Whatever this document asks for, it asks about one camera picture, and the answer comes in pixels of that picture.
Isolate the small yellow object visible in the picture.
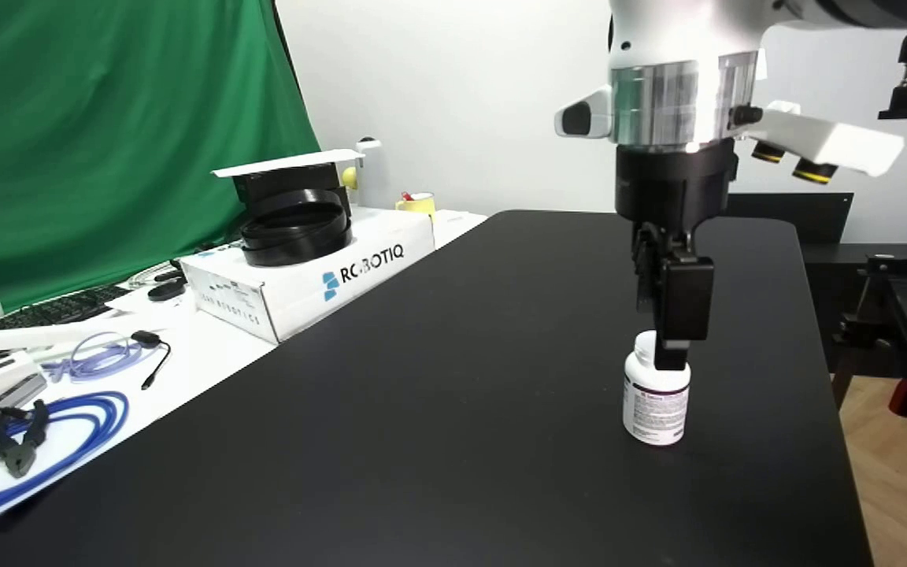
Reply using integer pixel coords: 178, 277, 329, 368
400, 189, 441, 219

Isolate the green cloth backdrop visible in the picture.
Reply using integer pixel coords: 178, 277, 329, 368
0, 0, 324, 325

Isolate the black keyboard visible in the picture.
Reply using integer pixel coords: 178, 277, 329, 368
0, 279, 136, 332

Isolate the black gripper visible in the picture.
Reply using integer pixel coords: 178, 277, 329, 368
616, 134, 739, 370

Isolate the white Robotiq cardboard box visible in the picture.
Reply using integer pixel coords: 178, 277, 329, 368
173, 203, 438, 346

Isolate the black coiled strap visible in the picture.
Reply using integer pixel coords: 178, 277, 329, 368
240, 185, 355, 268

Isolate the thin black cable with plug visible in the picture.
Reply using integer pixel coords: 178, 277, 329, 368
130, 326, 178, 394

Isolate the blue coiled cable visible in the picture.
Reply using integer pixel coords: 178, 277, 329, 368
0, 329, 153, 528

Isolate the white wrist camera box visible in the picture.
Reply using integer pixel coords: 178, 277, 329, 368
751, 99, 907, 189

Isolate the white pill bottle with label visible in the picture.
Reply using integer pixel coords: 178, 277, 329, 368
622, 326, 696, 449

